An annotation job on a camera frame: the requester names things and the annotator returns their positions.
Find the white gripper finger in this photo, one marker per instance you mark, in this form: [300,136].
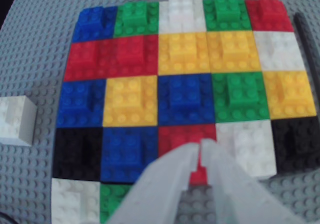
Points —
[160,189]
[237,196]

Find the white lego cube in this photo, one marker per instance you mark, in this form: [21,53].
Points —
[75,201]
[182,16]
[15,118]
[245,146]
[280,51]

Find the blue lego cube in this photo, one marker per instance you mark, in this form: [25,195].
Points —
[93,23]
[127,153]
[186,98]
[80,103]

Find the green lego cube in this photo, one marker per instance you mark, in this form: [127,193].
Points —
[241,96]
[136,18]
[112,204]
[227,13]

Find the red lego cube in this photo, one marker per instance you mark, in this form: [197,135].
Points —
[270,14]
[87,61]
[135,54]
[175,136]

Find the black lego cube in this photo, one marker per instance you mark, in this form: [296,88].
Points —
[77,153]
[297,143]

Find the yellow lego cube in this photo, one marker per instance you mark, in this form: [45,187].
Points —
[290,96]
[130,101]
[233,51]
[183,53]

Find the grey lego baseplate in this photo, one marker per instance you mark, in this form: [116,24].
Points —
[37,46]

